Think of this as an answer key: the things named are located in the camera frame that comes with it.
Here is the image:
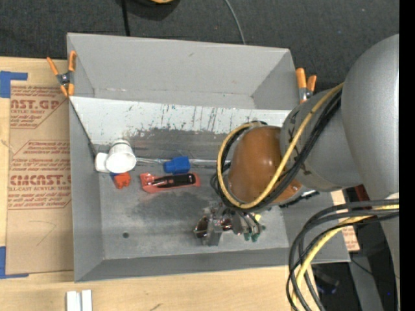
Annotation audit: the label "pale grey metal gripper finger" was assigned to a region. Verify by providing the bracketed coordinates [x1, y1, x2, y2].
[206, 219, 224, 247]

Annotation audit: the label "brown sunglasses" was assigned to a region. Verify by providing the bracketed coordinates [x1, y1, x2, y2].
[193, 214, 234, 240]

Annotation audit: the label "grey metal bin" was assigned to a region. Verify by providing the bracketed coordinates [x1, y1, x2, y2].
[66, 32, 351, 283]

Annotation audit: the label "red and black utility knife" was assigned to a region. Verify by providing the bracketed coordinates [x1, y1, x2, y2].
[139, 172, 201, 194]

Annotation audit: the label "blue block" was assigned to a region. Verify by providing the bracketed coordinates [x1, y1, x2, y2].
[163, 155, 191, 175]

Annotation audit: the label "small orange-red block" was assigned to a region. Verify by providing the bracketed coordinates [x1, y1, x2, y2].
[113, 171, 132, 190]

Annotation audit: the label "white plastic cup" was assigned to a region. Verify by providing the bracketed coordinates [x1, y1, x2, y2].
[106, 139, 137, 174]

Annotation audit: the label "small white cylinder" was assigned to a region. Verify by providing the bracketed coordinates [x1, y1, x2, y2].
[94, 152, 112, 174]

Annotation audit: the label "brown cardboard board red print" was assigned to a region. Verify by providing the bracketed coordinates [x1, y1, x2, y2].
[0, 56, 76, 277]

